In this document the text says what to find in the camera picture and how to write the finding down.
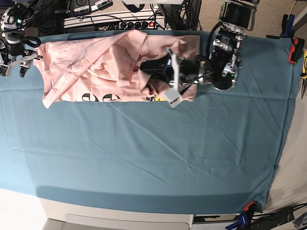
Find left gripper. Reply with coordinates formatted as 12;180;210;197
140;47;206;91

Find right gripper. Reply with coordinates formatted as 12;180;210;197
0;35;41;78

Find pink T-shirt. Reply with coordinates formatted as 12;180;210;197
34;30;200;108

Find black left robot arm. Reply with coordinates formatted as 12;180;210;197
140;0;259;94

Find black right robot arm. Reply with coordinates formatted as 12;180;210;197
0;3;43;78

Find black power strip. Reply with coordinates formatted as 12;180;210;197
94;21;158;31

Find teal table cloth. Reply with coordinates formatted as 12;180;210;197
0;37;303;214

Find blue clamp top right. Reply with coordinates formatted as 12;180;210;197
266;14;295;39

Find orange black clamp upper right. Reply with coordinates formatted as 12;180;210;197
288;38;305;64

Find orange blue clamp lower right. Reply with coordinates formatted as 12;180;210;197
225;201;258;230

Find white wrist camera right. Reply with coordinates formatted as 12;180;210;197
0;64;12;78

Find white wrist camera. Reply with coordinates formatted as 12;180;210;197
0;64;12;78
164;88;183;108

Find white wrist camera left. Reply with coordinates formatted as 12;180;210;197
164;88;183;108

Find yellow handled pliers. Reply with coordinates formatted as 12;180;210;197
301;50;307;99

